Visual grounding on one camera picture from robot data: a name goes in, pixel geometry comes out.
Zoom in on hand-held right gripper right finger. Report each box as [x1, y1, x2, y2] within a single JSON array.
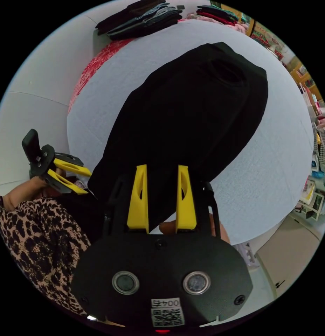
[[175, 164, 198, 234]]

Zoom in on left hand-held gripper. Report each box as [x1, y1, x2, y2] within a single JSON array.
[[29, 143, 92, 196]]

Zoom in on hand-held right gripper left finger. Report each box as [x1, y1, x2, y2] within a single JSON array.
[[126, 164, 150, 234]]

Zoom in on black pants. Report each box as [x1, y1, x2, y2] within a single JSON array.
[[88, 41, 269, 236]]

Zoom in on person's right hand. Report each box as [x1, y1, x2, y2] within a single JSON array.
[[159, 213, 231, 245]]

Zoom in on person's left hand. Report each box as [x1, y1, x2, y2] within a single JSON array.
[[2, 168, 66, 211]]

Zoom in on person's body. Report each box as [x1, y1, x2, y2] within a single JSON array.
[[0, 194, 92, 317]]

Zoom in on beige cupboard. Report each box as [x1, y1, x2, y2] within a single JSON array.
[[256, 214, 325, 299]]

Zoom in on dark pile of clothes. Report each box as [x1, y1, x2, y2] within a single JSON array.
[[95, 0, 183, 41]]

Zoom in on wooden shelf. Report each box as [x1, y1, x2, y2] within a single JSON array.
[[246, 15, 325, 111]]

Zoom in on red and green pile of clothes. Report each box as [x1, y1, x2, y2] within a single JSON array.
[[196, 5, 241, 27]]

